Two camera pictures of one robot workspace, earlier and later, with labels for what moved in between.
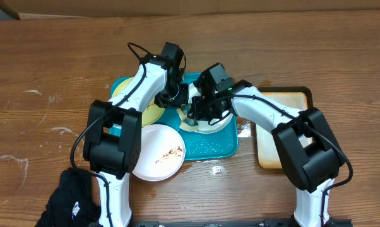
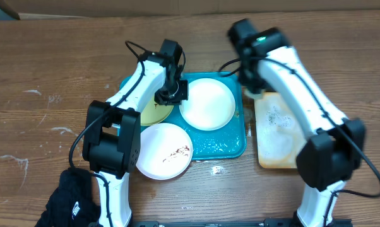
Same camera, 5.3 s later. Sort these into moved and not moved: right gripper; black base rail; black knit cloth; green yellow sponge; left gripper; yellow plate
Moved: green yellow sponge; right gripper; yellow plate
Not moved: black knit cloth; left gripper; black base rail
